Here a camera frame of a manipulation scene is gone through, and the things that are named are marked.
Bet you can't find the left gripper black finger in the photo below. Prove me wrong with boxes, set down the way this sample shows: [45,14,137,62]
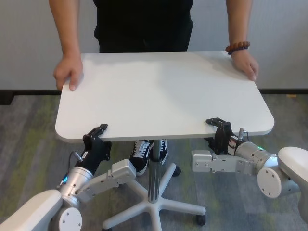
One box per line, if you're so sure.
[83,123,108,142]

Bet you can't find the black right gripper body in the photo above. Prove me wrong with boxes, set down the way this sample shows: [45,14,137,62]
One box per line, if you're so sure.
[204,122,241,156]

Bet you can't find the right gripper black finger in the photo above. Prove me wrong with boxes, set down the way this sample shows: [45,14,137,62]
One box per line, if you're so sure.
[205,117,232,132]

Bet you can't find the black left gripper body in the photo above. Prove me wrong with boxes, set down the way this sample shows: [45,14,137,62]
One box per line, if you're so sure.
[73,134,113,175]

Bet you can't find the white rolling pedestal table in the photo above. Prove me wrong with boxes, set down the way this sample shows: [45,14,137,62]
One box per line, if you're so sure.
[54,50,275,230]

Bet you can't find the person's left forearm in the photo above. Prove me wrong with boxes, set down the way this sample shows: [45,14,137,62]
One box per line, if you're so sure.
[225,0,251,50]

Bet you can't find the person's right forearm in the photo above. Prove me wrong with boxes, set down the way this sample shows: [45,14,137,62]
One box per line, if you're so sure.
[49,0,81,61]

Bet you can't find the person's left hand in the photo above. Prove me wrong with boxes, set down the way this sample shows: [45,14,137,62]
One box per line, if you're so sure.
[231,51,259,82]

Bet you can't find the person's right hand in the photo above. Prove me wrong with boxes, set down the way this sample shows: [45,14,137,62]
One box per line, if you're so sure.
[53,55,84,91]

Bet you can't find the black white canvas sneaker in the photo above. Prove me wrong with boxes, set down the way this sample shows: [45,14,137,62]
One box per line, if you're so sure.
[129,140,151,176]
[157,139,168,167]

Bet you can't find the person in black clothes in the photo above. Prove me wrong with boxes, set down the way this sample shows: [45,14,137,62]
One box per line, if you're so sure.
[92,0,194,46]

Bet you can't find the left gripper cable plug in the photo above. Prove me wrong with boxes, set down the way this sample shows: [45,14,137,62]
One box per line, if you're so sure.
[68,151,85,169]

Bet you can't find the gripper cable plug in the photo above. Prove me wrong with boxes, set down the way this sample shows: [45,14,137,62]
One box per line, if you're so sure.
[237,128,251,141]
[68,151,85,169]

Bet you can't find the right gripper cable plug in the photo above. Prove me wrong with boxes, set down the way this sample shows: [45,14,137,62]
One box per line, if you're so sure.
[237,128,251,141]

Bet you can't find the brown bead bracelet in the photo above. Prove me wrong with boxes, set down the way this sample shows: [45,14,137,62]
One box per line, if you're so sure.
[225,41,251,55]

